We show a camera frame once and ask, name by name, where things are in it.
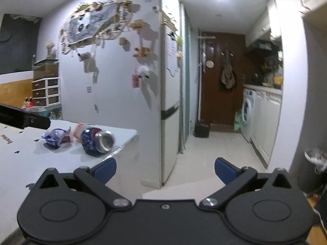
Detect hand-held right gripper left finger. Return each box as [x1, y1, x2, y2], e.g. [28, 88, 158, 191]
[32, 158, 132, 208]

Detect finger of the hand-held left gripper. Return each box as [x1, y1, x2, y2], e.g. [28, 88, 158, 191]
[24, 112, 51, 130]

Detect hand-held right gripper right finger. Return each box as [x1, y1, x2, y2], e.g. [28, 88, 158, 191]
[199, 158, 299, 208]

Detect blue white snack wrapper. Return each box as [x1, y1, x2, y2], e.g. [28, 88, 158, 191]
[42, 128, 72, 147]

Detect blue soda can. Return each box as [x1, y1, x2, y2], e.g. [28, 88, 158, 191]
[81, 127, 116, 156]

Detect orange white plastic wrapper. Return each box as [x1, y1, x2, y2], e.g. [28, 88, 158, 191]
[71, 123, 86, 142]

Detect grey trash bin white liner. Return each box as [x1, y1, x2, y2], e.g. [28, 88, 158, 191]
[304, 147, 327, 192]

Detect small red figurines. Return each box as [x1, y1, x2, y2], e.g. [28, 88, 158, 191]
[22, 96, 35, 109]

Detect white drawer unit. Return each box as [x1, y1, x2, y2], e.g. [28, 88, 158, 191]
[31, 78, 61, 107]

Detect foil-covered table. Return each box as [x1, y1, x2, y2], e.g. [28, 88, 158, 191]
[0, 121, 140, 235]

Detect black floor box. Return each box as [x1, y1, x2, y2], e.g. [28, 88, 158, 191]
[195, 120, 211, 138]

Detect green plastic bag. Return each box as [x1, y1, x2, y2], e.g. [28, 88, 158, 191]
[234, 110, 243, 131]

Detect brown storage box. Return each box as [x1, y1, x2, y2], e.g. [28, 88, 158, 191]
[33, 60, 59, 79]

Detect white kitchen cabinets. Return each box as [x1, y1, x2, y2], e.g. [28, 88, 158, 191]
[252, 87, 283, 170]

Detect white washing machine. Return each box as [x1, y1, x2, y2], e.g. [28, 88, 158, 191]
[240, 88, 257, 143]

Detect white refrigerator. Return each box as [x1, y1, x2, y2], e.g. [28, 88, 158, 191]
[160, 5, 183, 187]

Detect dried flower bunch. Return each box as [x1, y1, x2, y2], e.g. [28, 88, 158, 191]
[45, 40, 57, 59]

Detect brown wooden door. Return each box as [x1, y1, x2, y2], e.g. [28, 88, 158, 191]
[198, 32, 247, 132]

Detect brown hanging bag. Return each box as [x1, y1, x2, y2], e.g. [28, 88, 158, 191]
[220, 56, 236, 91]

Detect pink hanging tag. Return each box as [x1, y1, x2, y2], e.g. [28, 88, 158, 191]
[131, 74, 142, 89]

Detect frosted glass sliding door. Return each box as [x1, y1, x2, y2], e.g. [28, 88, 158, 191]
[179, 2, 192, 154]

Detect white plush toy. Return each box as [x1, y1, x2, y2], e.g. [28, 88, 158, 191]
[137, 65, 152, 80]

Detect white board on refrigerator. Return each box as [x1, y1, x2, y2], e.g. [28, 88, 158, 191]
[166, 31, 179, 77]

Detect black range hood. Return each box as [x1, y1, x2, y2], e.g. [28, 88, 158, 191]
[252, 39, 273, 51]

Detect white upper cabinets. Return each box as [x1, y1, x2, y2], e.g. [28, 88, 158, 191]
[246, 0, 283, 45]

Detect dark wall cloth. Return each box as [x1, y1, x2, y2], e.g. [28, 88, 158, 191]
[0, 14, 42, 75]

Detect wall photo collage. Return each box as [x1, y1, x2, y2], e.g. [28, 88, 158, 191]
[59, 0, 141, 57]

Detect wooden wall ornament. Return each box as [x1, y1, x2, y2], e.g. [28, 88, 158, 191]
[134, 46, 154, 58]

